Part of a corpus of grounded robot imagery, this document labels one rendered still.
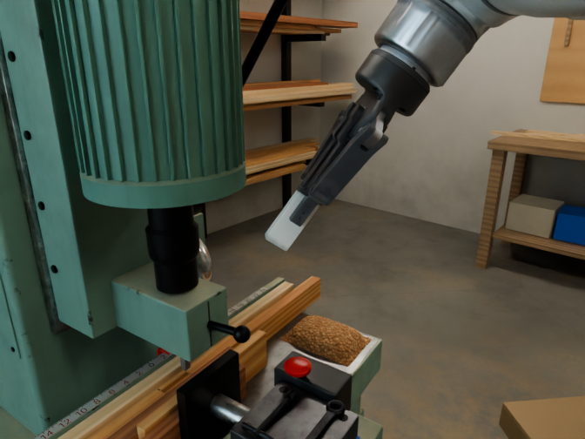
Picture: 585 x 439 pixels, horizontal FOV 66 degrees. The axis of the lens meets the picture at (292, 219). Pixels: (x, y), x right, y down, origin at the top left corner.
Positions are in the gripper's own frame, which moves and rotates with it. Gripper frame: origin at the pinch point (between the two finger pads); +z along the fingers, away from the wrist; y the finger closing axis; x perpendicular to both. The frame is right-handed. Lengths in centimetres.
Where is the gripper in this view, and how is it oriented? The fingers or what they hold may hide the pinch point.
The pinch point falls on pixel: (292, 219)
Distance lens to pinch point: 51.7
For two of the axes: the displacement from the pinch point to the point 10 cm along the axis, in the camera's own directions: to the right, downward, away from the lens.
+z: -5.8, 7.9, 2.2
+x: -8.1, -5.1, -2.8
